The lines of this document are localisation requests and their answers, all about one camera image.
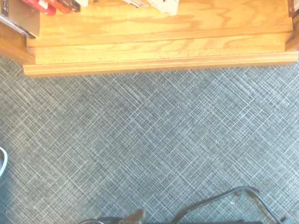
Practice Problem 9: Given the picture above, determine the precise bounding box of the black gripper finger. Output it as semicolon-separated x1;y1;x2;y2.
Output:
119;208;145;224

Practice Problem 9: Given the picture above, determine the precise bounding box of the wooden bookcase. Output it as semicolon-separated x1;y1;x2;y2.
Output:
0;0;299;77

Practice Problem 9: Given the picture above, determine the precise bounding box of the white book with red marks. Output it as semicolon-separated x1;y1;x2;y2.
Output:
149;0;179;16

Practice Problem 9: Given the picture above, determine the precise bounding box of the dark red book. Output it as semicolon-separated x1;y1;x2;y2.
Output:
45;0;81;14

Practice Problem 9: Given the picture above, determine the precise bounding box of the beige grey large book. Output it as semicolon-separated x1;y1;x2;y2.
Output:
0;0;41;40

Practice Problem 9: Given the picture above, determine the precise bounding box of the bright red book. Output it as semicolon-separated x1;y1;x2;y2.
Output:
21;0;57;16

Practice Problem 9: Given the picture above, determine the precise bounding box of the white floor cable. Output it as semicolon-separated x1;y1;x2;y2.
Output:
0;147;8;178

